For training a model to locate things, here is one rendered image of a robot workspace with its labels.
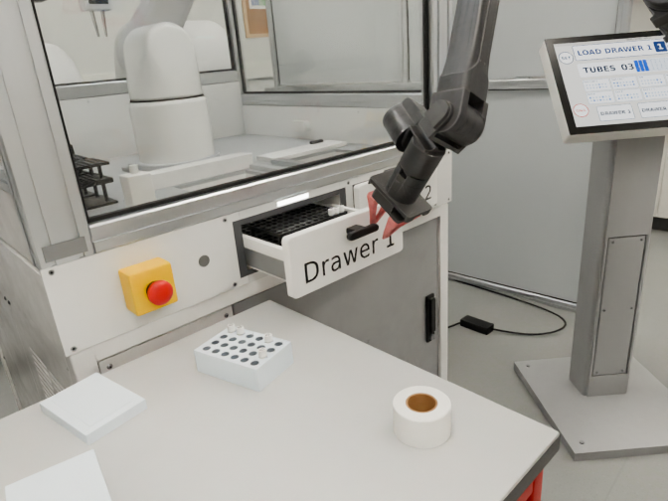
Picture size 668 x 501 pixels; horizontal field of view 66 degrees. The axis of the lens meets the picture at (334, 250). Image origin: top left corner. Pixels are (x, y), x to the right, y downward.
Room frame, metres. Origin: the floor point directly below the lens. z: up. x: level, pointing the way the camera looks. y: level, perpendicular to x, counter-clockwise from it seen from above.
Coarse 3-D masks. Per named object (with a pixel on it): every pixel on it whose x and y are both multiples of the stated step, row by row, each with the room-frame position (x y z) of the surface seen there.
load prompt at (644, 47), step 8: (648, 40) 1.53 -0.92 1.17; (656, 40) 1.53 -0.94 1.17; (576, 48) 1.52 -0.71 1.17; (584, 48) 1.52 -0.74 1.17; (592, 48) 1.52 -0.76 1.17; (600, 48) 1.52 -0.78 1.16; (608, 48) 1.52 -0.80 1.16; (616, 48) 1.52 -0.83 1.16; (624, 48) 1.52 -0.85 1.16; (632, 48) 1.51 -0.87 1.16; (640, 48) 1.51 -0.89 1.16; (648, 48) 1.51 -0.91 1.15; (656, 48) 1.51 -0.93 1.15; (664, 48) 1.51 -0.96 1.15; (576, 56) 1.50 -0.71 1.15; (584, 56) 1.50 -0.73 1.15; (592, 56) 1.50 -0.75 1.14; (600, 56) 1.50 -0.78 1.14; (608, 56) 1.50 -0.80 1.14; (616, 56) 1.50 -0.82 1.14; (624, 56) 1.50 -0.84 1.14; (632, 56) 1.50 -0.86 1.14
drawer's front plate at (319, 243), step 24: (360, 216) 0.91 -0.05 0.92; (384, 216) 0.95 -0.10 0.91; (288, 240) 0.80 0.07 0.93; (312, 240) 0.83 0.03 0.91; (336, 240) 0.87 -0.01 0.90; (360, 240) 0.91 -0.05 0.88; (384, 240) 0.95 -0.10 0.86; (288, 264) 0.80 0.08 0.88; (312, 264) 0.83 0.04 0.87; (336, 264) 0.86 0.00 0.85; (360, 264) 0.90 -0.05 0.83; (288, 288) 0.80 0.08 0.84; (312, 288) 0.82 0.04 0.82
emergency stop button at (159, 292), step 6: (156, 282) 0.74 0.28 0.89; (162, 282) 0.74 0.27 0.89; (168, 282) 0.75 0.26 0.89; (150, 288) 0.73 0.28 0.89; (156, 288) 0.73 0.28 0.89; (162, 288) 0.74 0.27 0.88; (168, 288) 0.74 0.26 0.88; (150, 294) 0.73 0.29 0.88; (156, 294) 0.73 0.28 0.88; (162, 294) 0.73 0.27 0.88; (168, 294) 0.74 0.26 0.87; (150, 300) 0.73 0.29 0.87; (156, 300) 0.73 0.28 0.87; (162, 300) 0.73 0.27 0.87; (168, 300) 0.74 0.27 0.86
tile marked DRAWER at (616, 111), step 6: (600, 108) 1.39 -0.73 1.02; (606, 108) 1.39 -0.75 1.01; (612, 108) 1.39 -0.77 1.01; (618, 108) 1.39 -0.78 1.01; (624, 108) 1.39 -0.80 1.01; (630, 108) 1.39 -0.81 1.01; (600, 114) 1.38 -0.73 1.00; (606, 114) 1.38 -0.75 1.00; (612, 114) 1.38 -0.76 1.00; (618, 114) 1.38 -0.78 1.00; (624, 114) 1.38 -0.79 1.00; (630, 114) 1.38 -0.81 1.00; (600, 120) 1.37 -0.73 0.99; (606, 120) 1.37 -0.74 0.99
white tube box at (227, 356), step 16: (224, 336) 0.73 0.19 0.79; (240, 336) 0.72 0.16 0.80; (256, 336) 0.72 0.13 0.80; (208, 352) 0.68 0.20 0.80; (224, 352) 0.68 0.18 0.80; (240, 352) 0.68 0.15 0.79; (256, 352) 0.67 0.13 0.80; (272, 352) 0.67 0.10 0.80; (288, 352) 0.68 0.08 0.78; (208, 368) 0.68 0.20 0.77; (224, 368) 0.66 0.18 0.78; (240, 368) 0.64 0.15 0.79; (256, 368) 0.63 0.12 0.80; (272, 368) 0.65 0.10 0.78; (240, 384) 0.64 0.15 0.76; (256, 384) 0.62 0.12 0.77
